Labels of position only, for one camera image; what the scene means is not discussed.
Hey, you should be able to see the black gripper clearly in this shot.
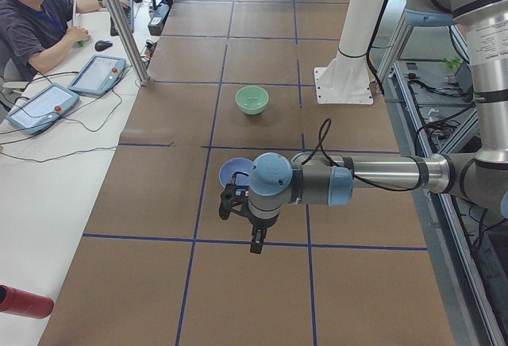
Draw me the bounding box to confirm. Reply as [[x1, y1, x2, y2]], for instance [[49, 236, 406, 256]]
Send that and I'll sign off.
[[218, 183, 265, 254]]

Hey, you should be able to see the blue bowl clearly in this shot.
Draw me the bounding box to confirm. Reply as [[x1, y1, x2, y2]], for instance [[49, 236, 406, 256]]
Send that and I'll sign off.
[[219, 157, 252, 187]]

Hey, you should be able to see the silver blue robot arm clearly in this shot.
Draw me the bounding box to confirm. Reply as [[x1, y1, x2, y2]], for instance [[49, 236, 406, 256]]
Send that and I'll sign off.
[[218, 0, 507, 253]]

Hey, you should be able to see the green bowl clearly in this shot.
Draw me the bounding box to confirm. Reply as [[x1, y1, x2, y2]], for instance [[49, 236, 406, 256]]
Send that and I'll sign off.
[[235, 86, 269, 115]]

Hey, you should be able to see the far teach pendant tablet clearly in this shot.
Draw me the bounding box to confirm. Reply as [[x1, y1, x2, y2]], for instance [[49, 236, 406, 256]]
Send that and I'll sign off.
[[68, 55, 126, 96]]

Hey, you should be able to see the teach pendant tablet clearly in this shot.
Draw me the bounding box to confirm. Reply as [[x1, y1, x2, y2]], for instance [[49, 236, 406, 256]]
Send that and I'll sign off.
[[6, 83, 79, 134], [68, 55, 126, 96]]

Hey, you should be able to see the black computer mouse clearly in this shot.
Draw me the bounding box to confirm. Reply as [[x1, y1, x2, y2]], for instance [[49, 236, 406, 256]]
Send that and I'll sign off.
[[94, 40, 113, 52]]

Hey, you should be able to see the near teach pendant tablet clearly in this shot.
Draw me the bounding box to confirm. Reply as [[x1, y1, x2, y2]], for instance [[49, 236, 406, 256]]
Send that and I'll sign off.
[[6, 83, 79, 134]]

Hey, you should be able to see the black keyboard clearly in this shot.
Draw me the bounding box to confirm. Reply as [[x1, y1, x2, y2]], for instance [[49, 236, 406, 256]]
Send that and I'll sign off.
[[110, 2, 135, 37]]

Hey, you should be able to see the green white stand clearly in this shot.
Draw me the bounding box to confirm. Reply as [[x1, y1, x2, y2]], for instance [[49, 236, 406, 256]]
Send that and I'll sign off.
[[70, 0, 89, 48]]

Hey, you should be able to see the red cylinder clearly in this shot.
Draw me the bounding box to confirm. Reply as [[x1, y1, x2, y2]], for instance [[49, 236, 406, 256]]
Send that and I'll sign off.
[[1, 285, 54, 319]]

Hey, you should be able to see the seated person in grey shirt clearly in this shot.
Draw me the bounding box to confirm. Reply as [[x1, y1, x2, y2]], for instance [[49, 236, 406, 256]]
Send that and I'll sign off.
[[1, 0, 107, 81]]

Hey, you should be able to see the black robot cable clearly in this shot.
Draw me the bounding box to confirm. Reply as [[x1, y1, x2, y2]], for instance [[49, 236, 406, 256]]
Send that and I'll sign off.
[[305, 117, 421, 193]]

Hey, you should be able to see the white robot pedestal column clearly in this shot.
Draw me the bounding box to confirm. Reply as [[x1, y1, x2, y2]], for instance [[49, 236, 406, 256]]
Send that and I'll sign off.
[[314, 0, 385, 105]]

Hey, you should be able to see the aluminium frame post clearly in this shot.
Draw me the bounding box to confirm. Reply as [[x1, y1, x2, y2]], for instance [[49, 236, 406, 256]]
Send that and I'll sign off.
[[106, 0, 149, 86]]

